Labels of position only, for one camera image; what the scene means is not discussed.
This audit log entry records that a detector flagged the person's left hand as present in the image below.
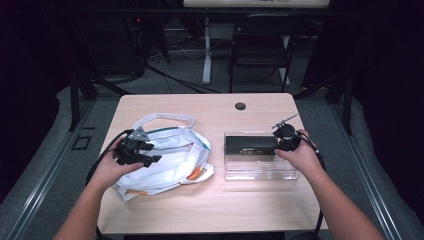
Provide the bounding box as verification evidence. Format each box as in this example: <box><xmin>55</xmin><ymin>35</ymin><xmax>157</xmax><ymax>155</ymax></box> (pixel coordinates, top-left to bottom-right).
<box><xmin>88</xmin><ymin>141</ymin><xmax>144</xmax><ymax>191</ymax></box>

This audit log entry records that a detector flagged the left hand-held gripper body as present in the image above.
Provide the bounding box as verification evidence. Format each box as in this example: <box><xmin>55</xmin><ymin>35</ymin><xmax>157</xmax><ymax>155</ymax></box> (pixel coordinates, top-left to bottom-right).
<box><xmin>114</xmin><ymin>126</ymin><xmax>150</xmax><ymax>166</ymax></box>

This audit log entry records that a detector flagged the black metal stand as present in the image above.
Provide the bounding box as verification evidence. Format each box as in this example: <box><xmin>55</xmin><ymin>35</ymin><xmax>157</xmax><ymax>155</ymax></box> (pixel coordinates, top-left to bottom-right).
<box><xmin>68</xmin><ymin>71</ymin><xmax>131</xmax><ymax>132</ymax></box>
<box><xmin>293</xmin><ymin>71</ymin><xmax>354</xmax><ymax>136</ymax></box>

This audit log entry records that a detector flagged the long black box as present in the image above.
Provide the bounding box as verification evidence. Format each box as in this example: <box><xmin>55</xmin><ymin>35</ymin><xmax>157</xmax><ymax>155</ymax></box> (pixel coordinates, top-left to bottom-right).
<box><xmin>224</xmin><ymin>134</ymin><xmax>279</xmax><ymax>156</ymax></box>

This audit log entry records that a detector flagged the clear plastic container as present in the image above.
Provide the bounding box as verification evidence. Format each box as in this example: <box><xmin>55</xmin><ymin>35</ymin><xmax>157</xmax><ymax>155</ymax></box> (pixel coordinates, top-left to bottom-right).
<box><xmin>223</xmin><ymin>130</ymin><xmax>299</xmax><ymax>182</ymax></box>

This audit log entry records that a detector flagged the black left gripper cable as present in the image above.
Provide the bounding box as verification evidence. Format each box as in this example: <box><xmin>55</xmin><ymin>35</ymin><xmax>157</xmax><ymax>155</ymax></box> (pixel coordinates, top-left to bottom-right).
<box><xmin>85</xmin><ymin>129</ymin><xmax>133</xmax><ymax>185</ymax></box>

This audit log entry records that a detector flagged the person's right hand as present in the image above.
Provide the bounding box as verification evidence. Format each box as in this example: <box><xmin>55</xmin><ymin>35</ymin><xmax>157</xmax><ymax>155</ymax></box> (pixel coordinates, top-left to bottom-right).
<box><xmin>274</xmin><ymin>129</ymin><xmax>323</xmax><ymax>176</ymax></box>

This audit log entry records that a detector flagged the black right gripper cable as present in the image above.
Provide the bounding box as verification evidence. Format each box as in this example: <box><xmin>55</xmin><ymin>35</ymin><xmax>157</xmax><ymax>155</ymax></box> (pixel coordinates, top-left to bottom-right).
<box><xmin>298</xmin><ymin>131</ymin><xmax>326</xmax><ymax>235</ymax></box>

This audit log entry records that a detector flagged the white desk with white leg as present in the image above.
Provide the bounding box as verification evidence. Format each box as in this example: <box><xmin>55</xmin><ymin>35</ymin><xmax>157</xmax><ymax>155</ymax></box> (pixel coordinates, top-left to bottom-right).
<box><xmin>183</xmin><ymin>0</ymin><xmax>331</xmax><ymax>85</ymax></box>

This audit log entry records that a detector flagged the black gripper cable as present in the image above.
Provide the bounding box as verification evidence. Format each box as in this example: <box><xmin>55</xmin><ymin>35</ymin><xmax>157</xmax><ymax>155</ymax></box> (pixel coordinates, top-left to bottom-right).
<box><xmin>298</xmin><ymin>131</ymin><xmax>326</xmax><ymax>235</ymax></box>
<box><xmin>85</xmin><ymin>129</ymin><xmax>133</xmax><ymax>185</ymax></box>

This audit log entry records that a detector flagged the dark computer tower red light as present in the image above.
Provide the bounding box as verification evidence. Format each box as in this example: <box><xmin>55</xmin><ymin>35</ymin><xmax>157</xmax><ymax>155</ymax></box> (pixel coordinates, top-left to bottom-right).
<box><xmin>124</xmin><ymin>14</ymin><xmax>149</xmax><ymax>79</ymax></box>

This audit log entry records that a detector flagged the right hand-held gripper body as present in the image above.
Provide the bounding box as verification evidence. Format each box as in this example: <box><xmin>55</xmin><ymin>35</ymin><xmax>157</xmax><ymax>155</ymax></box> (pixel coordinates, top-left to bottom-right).
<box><xmin>271</xmin><ymin>113</ymin><xmax>303</xmax><ymax>153</ymax></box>

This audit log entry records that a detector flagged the black floor cable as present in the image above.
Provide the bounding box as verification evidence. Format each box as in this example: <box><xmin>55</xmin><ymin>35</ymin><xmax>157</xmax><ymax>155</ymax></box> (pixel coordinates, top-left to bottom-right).
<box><xmin>146</xmin><ymin>64</ymin><xmax>221</xmax><ymax>95</ymax></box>

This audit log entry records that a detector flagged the white tote bag green orange print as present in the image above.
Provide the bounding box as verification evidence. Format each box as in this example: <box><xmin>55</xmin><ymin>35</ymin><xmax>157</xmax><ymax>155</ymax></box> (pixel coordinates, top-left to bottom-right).
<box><xmin>111</xmin><ymin>112</ymin><xmax>215</xmax><ymax>202</ymax></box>

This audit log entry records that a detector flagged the black folding chair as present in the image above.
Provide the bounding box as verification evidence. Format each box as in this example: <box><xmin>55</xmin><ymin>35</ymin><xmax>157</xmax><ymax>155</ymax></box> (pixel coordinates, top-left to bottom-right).
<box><xmin>228</xmin><ymin>14</ymin><xmax>303</xmax><ymax>94</ymax></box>

